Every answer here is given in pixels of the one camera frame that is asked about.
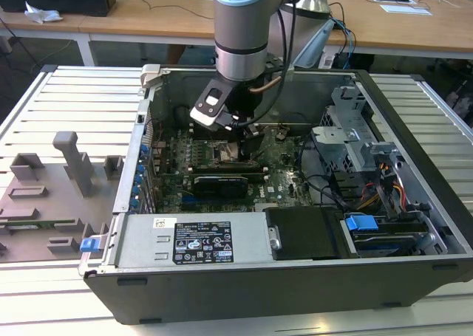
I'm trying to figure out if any blue disk carrier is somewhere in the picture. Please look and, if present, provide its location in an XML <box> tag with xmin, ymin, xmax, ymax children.
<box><xmin>345</xmin><ymin>213</ymin><xmax>378</xmax><ymax>232</ymax></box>

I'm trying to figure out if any crumpled white paper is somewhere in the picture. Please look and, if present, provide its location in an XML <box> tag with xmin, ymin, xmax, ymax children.
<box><xmin>23</xmin><ymin>0</ymin><xmax>64</xmax><ymax>24</ymax></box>

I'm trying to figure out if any black plastic shroud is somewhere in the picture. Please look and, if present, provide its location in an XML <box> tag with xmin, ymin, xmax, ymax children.
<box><xmin>263</xmin><ymin>206</ymin><xmax>349</xmax><ymax>261</ymax></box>

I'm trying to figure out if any black graphics card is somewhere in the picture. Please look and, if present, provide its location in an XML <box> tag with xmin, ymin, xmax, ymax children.
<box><xmin>192</xmin><ymin>174</ymin><xmax>249</xmax><ymax>199</ymax></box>

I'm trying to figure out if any black RAM slot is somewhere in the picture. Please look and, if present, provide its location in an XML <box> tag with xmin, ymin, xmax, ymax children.
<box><xmin>186</xmin><ymin>168</ymin><xmax>268</xmax><ymax>177</ymax></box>
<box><xmin>186</xmin><ymin>162</ymin><xmax>268</xmax><ymax>171</ymax></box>

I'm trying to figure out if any long wooden desk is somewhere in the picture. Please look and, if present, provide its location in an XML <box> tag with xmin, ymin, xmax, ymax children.
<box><xmin>0</xmin><ymin>0</ymin><xmax>473</xmax><ymax>61</ymax></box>

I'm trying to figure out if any grey parts rack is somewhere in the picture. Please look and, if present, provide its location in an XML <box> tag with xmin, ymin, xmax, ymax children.
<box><xmin>0</xmin><ymin>130</ymin><xmax>125</xmax><ymax>264</ymax></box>

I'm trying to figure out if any grey power supply unit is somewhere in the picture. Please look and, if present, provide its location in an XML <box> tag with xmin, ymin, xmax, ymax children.
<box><xmin>117</xmin><ymin>213</ymin><xmax>273</xmax><ymax>267</ymax></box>

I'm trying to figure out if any green motherboard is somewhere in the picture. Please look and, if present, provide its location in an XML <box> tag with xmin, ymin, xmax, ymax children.
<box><xmin>150</xmin><ymin>123</ymin><xmax>315</xmax><ymax>215</ymax></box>

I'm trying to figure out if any pale blue teach pendant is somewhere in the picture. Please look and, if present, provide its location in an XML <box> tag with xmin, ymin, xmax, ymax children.
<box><xmin>293</xmin><ymin>18</ymin><xmax>336</xmax><ymax>69</ymax></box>

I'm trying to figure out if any grey metal drive cage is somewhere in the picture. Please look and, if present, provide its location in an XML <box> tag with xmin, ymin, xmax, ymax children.
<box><xmin>309</xmin><ymin>85</ymin><xmax>402</xmax><ymax>174</ymax></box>

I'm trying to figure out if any black hard disk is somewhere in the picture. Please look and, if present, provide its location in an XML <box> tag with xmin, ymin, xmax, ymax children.
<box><xmin>351</xmin><ymin>231</ymin><xmax>417</xmax><ymax>258</ymax></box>

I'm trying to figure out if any black internal cable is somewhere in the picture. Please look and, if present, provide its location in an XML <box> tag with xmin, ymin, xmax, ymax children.
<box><xmin>297</xmin><ymin>134</ymin><xmax>350</xmax><ymax>210</ymax></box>

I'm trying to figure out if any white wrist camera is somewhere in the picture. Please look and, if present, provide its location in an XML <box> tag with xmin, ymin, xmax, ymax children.
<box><xmin>189</xmin><ymin>78</ymin><xmax>237</xmax><ymax>131</ymax></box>

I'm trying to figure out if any white paper sheet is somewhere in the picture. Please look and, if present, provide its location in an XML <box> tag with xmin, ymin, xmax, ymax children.
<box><xmin>379</xmin><ymin>3</ymin><xmax>433</xmax><ymax>16</ymax></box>

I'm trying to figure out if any blue cable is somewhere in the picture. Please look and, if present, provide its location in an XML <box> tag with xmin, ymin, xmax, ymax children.
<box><xmin>332</xmin><ymin>17</ymin><xmax>358</xmax><ymax>58</ymax></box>

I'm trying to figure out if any silver square CPU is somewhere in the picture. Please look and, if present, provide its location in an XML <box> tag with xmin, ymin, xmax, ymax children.
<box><xmin>220</xmin><ymin>143</ymin><xmax>243</xmax><ymax>161</ymax></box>

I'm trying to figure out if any black open PC case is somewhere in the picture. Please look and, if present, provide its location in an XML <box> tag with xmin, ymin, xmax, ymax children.
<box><xmin>78</xmin><ymin>64</ymin><xmax>473</xmax><ymax>325</ymax></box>

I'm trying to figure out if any coloured wire bundle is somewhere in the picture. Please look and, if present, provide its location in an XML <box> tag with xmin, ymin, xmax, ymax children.
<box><xmin>356</xmin><ymin>176</ymin><xmax>408</xmax><ymax>210</ymax></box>

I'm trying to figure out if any CPU socket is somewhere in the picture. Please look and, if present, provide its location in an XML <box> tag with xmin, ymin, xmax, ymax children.
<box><xmin>211</xmin><ymin>140</ymin><xmax>259</xmax><ymax>167</ymax></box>

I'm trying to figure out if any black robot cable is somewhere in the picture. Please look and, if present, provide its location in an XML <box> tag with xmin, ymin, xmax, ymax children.
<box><xmin>231</xmin><ymin>0</ymin><xmax>301</xmax><ymax>128</ymax></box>

